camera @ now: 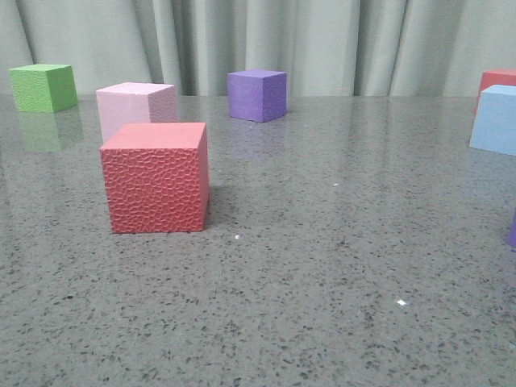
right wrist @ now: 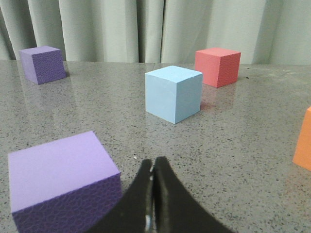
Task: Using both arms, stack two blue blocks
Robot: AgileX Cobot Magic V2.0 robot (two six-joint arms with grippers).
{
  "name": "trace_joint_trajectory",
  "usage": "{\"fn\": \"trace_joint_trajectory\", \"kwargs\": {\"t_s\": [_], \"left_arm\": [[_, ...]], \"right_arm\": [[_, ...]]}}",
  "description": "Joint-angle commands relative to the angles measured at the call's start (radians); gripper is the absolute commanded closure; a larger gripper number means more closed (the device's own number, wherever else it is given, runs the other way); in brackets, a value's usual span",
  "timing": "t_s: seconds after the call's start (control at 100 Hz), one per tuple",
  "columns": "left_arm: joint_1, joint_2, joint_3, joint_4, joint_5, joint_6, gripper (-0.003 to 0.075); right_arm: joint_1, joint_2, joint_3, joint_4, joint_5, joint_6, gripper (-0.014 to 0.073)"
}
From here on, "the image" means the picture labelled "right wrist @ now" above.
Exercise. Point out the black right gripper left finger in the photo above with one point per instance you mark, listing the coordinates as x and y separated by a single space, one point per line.
134 212

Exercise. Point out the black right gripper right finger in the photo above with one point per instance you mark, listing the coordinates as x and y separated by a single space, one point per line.
176 211

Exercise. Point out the light blue foam block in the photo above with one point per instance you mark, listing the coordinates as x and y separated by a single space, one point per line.
173 93

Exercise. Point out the light purple foam block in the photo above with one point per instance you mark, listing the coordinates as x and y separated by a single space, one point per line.
64 186

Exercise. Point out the orange foam block right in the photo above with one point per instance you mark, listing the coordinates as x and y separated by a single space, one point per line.
302 155

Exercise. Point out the red foam block far right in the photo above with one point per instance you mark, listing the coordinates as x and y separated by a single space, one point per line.
219 66

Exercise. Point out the dark purple foam block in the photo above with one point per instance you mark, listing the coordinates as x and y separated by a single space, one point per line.
42 64

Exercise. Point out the grey-green curtain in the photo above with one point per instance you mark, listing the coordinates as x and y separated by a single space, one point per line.
159 31

